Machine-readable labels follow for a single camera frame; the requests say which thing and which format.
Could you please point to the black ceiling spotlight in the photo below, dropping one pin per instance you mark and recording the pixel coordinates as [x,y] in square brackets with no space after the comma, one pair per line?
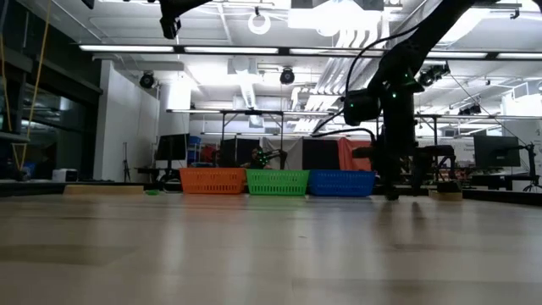
[287,76]
[147,80]
[470,109]

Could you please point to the small wooden block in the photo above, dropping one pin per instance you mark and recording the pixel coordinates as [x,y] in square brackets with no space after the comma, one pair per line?
[446,195]

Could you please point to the long wooden block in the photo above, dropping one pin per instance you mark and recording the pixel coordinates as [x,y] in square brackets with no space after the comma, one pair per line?
[103,190]

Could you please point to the black background robot arm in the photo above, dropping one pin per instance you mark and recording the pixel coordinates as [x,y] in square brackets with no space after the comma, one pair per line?
[440,153]

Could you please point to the black tripod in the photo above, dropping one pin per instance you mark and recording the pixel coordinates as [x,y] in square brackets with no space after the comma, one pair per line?
[125,163]

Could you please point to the black panel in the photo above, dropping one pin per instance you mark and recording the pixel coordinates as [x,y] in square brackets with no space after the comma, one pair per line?
[239,150]
[320,153]

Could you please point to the gray cloth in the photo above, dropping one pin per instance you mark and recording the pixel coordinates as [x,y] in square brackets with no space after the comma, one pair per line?
[292,152]

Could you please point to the orange plastic basket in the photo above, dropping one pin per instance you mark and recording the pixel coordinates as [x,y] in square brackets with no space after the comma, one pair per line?
[212,181]

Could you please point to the black metal frame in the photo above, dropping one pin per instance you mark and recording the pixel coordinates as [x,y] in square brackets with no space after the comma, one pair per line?
[435,135]
[254,112]

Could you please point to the orange cloth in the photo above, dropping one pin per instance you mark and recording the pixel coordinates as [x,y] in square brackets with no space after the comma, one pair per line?
[348,154]

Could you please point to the black computer monitor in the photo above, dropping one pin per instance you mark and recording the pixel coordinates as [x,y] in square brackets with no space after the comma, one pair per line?
[496,151]
[171,147]

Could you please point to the blue bin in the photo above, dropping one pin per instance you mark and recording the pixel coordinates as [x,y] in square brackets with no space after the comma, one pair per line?
[195,146]

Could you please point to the green plastic basket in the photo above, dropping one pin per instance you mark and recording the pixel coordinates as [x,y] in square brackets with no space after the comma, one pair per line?
[277,182]

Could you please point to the seated person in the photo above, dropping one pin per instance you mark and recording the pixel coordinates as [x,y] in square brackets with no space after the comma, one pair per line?
[255,157]

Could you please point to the green rubber band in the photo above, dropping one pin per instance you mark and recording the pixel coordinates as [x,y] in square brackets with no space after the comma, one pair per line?
[152,192]

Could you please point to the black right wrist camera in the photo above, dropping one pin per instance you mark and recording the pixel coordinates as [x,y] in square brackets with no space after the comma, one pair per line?
[361,107]

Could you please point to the robot arm with green lights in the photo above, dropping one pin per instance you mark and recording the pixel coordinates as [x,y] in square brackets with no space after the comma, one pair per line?
[271,156]

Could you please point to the black spotlight cluster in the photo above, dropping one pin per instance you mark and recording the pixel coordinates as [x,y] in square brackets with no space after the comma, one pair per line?
[433,74]

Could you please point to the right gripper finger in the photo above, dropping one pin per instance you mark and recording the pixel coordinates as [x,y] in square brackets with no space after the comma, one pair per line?
[417,180]
[391,186]

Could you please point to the white box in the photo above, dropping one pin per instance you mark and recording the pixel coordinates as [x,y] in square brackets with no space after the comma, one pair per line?
[64,175]

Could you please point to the blue plastic basket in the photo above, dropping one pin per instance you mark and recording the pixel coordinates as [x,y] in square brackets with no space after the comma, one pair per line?
[341,183]

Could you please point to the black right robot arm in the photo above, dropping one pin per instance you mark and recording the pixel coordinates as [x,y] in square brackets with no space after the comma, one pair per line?
[423,46]

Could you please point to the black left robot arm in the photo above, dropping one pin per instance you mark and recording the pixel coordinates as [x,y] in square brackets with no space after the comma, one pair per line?
[178,6]

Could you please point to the long ceiling light strip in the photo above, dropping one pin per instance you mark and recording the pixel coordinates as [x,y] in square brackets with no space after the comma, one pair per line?
[230,50]

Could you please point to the black monitor stand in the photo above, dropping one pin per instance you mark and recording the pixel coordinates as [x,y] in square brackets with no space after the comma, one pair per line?
[531,163]

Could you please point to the red object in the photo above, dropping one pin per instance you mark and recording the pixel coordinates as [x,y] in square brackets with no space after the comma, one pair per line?
[207,153]

